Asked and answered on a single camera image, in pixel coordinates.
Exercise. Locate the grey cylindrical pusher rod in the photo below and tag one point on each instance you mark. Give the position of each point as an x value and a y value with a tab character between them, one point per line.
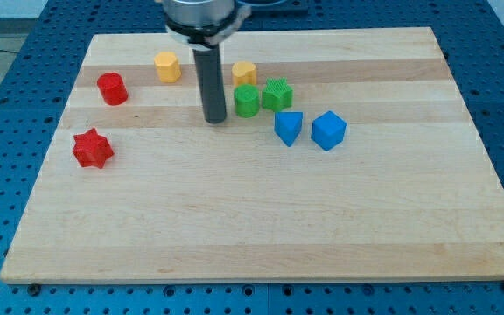
211	86

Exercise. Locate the wooden board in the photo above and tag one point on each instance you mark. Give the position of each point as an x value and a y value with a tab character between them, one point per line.
409	195

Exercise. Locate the blue cube block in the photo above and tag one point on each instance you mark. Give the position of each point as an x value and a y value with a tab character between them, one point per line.
328	130

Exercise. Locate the yellow hexagon block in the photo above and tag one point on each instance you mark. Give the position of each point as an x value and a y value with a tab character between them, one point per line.
167	67

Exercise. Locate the red cylinder block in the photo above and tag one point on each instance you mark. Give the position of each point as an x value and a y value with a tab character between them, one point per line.
112	88

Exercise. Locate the green star block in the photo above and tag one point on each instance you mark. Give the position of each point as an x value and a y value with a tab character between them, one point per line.
277	94

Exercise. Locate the green cylinder block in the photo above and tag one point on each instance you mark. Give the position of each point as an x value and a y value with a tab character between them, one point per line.
246	100

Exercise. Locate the yellow heart block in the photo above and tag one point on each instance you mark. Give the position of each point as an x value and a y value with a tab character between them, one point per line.
244	72

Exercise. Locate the red star block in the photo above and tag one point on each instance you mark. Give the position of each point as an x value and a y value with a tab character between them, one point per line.
92	149

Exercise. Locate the blue triangle block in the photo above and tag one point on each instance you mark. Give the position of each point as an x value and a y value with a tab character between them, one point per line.
288	125

